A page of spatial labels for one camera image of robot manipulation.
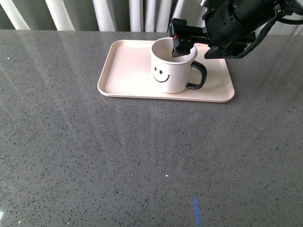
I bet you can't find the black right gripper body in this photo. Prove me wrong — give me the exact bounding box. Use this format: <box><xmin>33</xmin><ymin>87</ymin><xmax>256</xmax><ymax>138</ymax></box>
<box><xmin>189</xmin><ymin>0</ymin><xmax>260</xmax><ymax>49</ymax></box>

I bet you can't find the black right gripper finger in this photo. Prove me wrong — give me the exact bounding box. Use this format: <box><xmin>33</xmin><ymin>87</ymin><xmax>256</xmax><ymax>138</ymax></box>
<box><xmin>169</xmin><ymin>18</ymin><xmax>195</xmax><ymax>58</ymax></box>

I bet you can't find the white smiley face mug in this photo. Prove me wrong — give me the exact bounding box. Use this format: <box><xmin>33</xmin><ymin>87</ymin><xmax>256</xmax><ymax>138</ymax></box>
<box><xmin>150</xmin><ymin>37</ymin><xmax>207</xmax><ymax>94</ymax></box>

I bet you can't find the white pleated curtain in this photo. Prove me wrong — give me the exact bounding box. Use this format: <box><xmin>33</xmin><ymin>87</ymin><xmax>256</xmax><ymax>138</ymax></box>
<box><xmin>0</xmin><ymin>0</ymin><xmax>303</xmax><ymax>36</ymax></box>

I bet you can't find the pink rectangular plastic tray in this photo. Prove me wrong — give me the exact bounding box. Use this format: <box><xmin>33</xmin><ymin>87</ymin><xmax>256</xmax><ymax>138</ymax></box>
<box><xmin>98</xmin><ymin>40</ymin><xmax>235</xmax><ymax>103</ymax></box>

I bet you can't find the black sleeved cable bundle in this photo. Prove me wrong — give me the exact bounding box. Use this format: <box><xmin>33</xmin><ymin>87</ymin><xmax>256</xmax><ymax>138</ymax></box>
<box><xmin>204</xmin><ymin>9</ymin><xmax>303</xmax><ymax>60</ymax></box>

